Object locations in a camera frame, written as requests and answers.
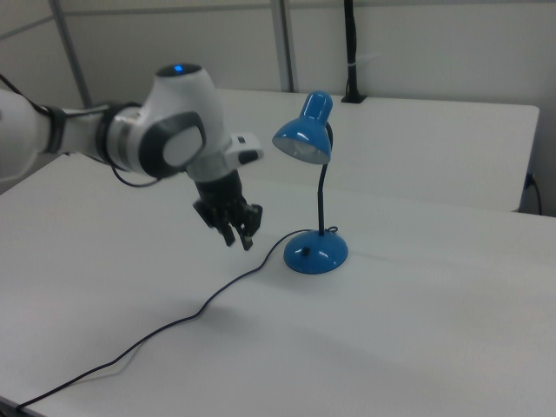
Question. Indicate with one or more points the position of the blue gooseneck desk lamp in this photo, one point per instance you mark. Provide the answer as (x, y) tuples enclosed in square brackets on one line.
[(315, 254)]

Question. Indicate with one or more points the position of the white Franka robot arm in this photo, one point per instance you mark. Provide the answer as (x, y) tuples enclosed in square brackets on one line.
[(182, 113)]

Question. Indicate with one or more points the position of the black clamped mounting pole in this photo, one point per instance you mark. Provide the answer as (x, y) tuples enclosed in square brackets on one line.
[(351, 39)]

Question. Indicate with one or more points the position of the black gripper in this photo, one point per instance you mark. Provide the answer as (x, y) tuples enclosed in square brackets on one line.
[(219, 191)]

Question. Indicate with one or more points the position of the grey metal partition post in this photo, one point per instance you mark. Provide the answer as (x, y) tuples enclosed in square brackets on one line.
[(287, 43)]

